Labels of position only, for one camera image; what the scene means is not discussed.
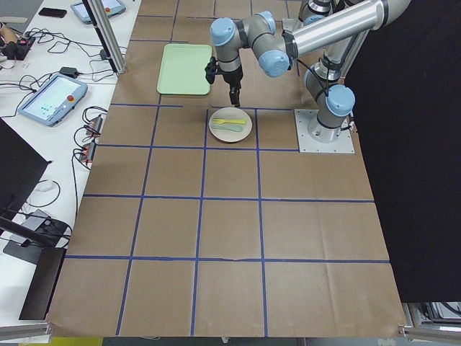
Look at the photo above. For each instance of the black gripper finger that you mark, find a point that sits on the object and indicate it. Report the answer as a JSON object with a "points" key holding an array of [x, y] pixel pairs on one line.
{"points": [[232, 95], [237, 96]]}

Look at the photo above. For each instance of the grey-green plastic spoon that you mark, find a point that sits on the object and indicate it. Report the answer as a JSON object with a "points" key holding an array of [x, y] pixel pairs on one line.
{"points": [[227, 126]]}

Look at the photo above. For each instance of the black monitor stand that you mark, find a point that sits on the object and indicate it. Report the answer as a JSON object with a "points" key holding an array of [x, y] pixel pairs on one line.
{"points": [[21, 170]]}

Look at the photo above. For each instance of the black power adapter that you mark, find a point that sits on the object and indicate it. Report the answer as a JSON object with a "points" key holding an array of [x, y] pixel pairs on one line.
{"points": [[69, 71]]}

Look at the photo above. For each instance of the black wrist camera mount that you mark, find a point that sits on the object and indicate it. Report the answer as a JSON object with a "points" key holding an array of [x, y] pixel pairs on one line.
{"points": [[211, 70]]}

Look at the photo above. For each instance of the white round plate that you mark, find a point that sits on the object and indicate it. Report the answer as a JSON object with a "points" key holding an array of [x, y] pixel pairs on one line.
{"points": [[226, 135]]}

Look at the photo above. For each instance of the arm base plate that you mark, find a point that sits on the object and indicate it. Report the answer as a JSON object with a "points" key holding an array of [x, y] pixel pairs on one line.
{"points": [[291, 25], [345, 137]]}

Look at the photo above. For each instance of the blue teach pendant near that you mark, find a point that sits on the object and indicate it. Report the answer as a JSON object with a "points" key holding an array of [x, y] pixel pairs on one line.
{"points": [[54, 100]]}

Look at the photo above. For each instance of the black smartphone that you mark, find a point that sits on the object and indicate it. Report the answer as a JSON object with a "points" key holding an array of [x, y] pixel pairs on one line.
{"points": [[52, 12]]}

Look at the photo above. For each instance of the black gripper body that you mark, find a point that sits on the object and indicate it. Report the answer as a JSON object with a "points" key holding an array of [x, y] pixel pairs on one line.
{"points": [[232, 77]]}

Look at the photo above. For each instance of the light green tray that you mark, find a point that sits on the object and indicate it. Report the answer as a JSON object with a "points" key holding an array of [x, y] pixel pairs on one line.
{"points": [[182, 70]]}

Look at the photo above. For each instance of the aluminium frame post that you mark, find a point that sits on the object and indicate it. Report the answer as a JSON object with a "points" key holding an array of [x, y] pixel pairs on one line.
{"points": [[105, 33]]}

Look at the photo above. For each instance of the yellow plastic fork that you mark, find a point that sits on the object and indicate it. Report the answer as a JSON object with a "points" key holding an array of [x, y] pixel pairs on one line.
{"points": [[229, 121]]}

